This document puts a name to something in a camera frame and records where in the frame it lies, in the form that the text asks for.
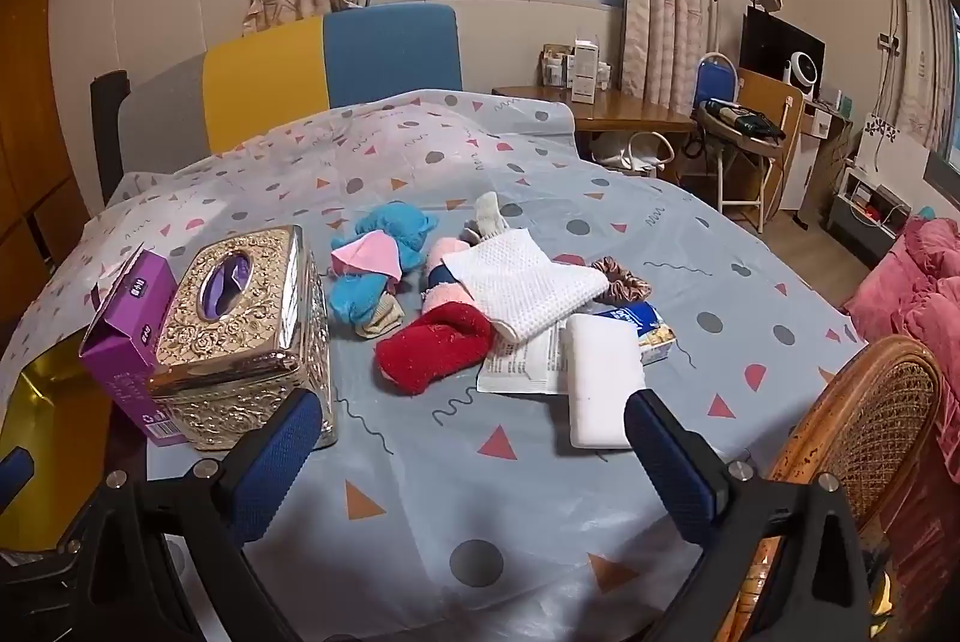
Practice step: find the small folding table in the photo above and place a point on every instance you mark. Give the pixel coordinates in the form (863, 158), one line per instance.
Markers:
(739, 143)

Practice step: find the grey yellow blue sofa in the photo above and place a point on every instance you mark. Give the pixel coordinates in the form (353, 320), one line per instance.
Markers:
(262, 79)

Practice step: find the light blue fluffy cloth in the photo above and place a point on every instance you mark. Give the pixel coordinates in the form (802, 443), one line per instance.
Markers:
(390, 229)

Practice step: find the shiny gold sheet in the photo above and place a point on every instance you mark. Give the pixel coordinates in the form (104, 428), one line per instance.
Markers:
(52, 447)

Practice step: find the pink blanket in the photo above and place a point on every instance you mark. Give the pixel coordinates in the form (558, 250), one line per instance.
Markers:
(915, 289)

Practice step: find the white carton box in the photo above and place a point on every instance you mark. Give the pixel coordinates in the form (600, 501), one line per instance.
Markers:
(585, 72)

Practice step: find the patterned plastic tablecloth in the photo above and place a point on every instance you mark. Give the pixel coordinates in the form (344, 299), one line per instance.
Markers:
(675, 312)

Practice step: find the pink fuzzy sock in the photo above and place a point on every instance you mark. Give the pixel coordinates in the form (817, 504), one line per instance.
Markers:
(439, 252)

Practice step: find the black monitor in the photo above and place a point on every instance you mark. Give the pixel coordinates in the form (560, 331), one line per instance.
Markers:
(772, 42)

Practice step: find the rattan chair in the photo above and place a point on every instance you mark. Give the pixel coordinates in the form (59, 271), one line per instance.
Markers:
(885, 417)

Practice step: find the wooden desk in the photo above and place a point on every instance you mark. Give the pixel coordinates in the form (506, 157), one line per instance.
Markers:
(622, 113)

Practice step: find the white foam block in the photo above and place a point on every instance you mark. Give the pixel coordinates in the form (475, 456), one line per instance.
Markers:
(600, 387)

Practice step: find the small pink cloth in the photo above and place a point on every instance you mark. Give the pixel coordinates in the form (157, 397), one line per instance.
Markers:
(367, 256)

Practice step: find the white low shelf unit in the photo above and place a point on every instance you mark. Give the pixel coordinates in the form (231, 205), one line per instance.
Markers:
(870, 207)

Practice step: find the white round fan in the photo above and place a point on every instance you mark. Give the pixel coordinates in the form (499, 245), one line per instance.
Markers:
(802, 76)

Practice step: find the white printed packet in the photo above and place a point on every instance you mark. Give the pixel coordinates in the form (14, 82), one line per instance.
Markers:
(517, 364)

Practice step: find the white knit sock blue band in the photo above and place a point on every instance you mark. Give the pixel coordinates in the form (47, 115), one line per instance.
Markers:
(491, 214)

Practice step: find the blue tissue packet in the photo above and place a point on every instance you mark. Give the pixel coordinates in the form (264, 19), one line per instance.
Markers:
(649, 334)

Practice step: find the light wooden cabinet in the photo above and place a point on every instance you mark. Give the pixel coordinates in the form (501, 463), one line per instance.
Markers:
(817, 162)

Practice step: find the white leaf print panel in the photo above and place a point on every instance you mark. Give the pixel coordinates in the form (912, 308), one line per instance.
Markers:
(892, 151)

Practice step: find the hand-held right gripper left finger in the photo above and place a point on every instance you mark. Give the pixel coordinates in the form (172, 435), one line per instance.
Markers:
(277, 462)

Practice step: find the purple cardboard box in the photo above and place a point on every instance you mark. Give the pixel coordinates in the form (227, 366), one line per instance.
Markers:
(120, 349)

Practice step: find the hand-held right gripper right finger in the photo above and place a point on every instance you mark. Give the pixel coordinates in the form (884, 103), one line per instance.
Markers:
(667, 454)

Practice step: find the white waffle cloth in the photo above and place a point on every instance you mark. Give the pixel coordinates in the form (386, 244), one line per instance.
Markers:
(517, 282)

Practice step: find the black hair tool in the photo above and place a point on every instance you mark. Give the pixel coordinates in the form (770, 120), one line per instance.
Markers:
(742, 121)

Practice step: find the brown satin scrunchie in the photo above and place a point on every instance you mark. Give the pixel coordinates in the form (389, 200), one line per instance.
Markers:
(626, 289)

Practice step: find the blue folding chair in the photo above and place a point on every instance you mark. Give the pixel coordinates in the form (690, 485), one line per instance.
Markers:
(712, 79)

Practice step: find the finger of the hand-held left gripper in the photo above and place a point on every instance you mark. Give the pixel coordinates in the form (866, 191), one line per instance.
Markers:
(15, 473)

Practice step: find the orange wooden wardrobe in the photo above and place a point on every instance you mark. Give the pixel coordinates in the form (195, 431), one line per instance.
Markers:
(30, 124)

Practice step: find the beige sock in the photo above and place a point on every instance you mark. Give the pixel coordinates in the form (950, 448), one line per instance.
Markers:
(381, 318)

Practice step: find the red fuzzy sock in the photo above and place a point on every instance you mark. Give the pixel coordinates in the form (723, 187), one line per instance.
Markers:
(427, 349)

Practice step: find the white tote bag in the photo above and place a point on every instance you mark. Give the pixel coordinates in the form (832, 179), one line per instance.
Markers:
(630, 158)

